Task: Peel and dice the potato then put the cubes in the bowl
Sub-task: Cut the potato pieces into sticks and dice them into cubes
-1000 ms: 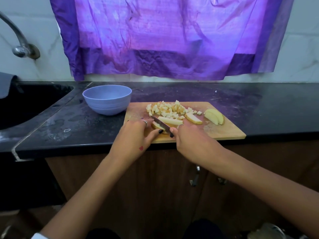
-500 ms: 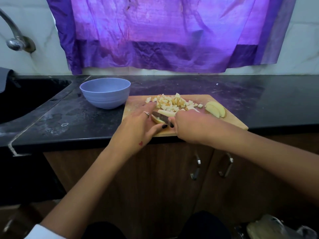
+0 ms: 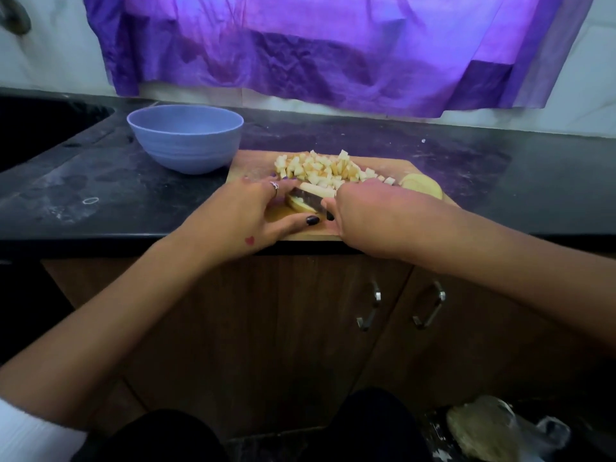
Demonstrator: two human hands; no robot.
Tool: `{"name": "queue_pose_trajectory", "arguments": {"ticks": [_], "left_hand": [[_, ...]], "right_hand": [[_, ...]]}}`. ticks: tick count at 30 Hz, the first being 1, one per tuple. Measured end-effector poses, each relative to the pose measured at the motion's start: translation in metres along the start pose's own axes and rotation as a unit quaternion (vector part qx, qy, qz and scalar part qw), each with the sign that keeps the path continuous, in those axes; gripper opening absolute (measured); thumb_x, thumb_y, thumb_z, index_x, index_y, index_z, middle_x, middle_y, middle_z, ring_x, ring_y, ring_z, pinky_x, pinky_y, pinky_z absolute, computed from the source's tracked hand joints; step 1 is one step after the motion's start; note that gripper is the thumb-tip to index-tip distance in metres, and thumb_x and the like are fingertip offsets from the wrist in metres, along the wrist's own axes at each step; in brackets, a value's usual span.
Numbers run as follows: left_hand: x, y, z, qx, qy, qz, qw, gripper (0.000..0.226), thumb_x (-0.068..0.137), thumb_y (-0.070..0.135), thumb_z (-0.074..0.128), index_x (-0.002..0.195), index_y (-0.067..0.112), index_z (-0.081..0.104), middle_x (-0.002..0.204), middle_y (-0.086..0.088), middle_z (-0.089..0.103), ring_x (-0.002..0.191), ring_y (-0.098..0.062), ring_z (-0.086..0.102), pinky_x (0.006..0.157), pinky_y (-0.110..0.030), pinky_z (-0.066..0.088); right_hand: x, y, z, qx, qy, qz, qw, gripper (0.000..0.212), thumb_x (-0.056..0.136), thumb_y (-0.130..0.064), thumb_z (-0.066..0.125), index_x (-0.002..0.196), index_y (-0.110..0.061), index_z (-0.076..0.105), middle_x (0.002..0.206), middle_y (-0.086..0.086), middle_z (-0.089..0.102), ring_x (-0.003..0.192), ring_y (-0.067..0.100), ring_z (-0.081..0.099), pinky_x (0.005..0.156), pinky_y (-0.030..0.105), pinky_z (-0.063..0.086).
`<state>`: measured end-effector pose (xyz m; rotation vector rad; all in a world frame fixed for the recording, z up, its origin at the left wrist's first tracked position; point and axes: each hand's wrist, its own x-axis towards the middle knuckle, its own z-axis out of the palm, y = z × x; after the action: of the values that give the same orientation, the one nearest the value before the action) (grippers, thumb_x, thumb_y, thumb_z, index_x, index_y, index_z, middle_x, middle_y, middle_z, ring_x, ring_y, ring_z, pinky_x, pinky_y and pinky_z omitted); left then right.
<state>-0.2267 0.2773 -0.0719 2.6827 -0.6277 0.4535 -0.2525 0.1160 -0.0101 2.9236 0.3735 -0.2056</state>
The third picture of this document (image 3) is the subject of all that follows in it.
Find dark sink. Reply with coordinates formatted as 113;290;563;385
0;94;115;174

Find person's left hand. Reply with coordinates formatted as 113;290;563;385
178;176;321;266

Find wooden cutting board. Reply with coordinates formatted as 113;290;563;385
224;149;460;243

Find purple cloth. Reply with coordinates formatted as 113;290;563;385
81;0;598;119

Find person's right forearm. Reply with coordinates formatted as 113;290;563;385
447;207;616;352

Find metal cabinet handle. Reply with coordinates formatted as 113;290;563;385
356;280;383;332
412;280;448;330

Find person's right hand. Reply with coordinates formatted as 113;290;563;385
320;178;463;262

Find plastic bags on floor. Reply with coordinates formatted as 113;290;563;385
445;395;521;462

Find potato slice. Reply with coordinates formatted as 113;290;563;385
399;172;445;200

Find person's left forearm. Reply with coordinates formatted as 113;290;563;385
0;230;218;429

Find black handled knife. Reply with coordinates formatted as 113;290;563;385
291;189;335;221

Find rounded potato end piece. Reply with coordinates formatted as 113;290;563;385
287;182;338;214

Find pile of diced potato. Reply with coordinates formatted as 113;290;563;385
273;149;398;189

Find blue bowl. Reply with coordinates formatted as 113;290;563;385
126;103;246;176

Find metal faucet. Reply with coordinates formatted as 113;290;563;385
0;0;32;37

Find person's dark trousers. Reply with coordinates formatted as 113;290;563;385
72;386;434;462

